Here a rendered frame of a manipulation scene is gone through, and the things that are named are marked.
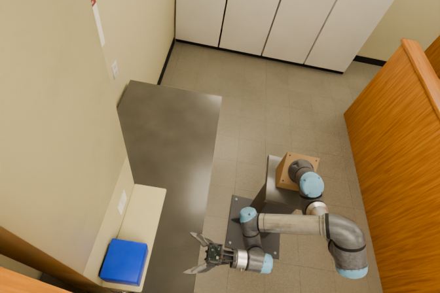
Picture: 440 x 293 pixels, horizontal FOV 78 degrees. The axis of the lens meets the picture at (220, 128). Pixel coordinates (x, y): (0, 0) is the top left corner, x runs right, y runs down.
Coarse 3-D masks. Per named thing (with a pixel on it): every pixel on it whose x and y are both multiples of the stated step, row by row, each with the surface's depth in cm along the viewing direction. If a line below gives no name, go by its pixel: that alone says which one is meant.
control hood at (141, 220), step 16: (144, 192) 95; (160, 192) 95; (128, 208) 91; (144, 208) 91; (160, 208) 92; (128, 224) 88; (144, 224) 88; (128, 240) 85; (144, 240) 86; (144, 272) 80; (112, 288) 79; (128, 288) 77
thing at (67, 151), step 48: (0, 0) 25; (48, 0) 32; (0, 48) 26; (48, 48) 34; (96, 48) 47; (0, 96) 27; (48, 96) 36; (96, 96) 51; (0, 144) 29; (48, 144) 38; (96, 144) 55; (0, 192) 30; (48, 192) 40; (96, 192) 60; (0, 240) 38; (48, 240) 42
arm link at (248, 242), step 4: (256, 236) 116; (244, 240) 118; (248, 240) 116; (252, 240) 116; (256, 240) 117; (260, 240) 119; (244, 244) 120; (248, 244) 117; (252, 244) 116; (256, 244) 117; (260, 244) 118; (248, 248) 116
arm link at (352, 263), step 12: (312, 204) 138; (324, 204) 139; (336, 252) 104; (348, 252) 99; (360, 252) 99; (336, 264) 106; (348, 264) 100; (360, 264) 100; (348, 276) 102; (360, 276) 101
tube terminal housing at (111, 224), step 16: (128, 160) 82; (128, 176) 86; (128, 192) 90; (112, 208) 74; (112, 224) 77; (96, 240) 66; (96, 256) 68; (48, 272) 63; (96, 272) 70; (96, 288) 85
